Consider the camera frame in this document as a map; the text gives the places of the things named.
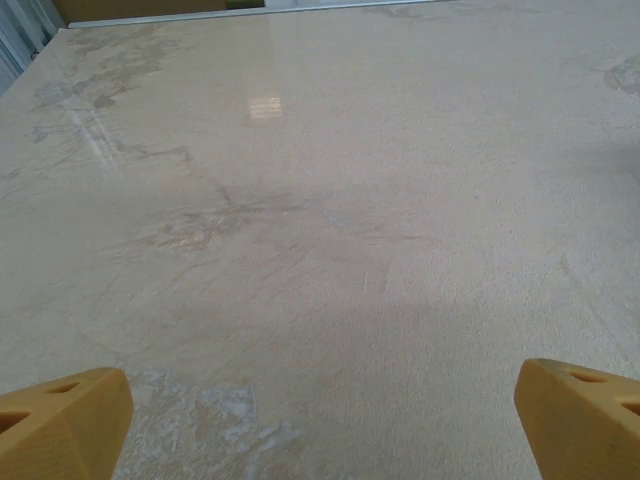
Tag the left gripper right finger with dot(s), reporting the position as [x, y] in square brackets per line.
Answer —
[580, 430]

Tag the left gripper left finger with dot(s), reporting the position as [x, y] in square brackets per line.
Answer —
[60, 430]

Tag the translucent corrugated side panel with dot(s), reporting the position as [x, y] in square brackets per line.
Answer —
[20, 40]

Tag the brown wooden board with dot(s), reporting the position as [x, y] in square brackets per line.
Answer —
[125, 9]

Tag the aluminium table edge rail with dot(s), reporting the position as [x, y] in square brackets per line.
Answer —
[175, 16]

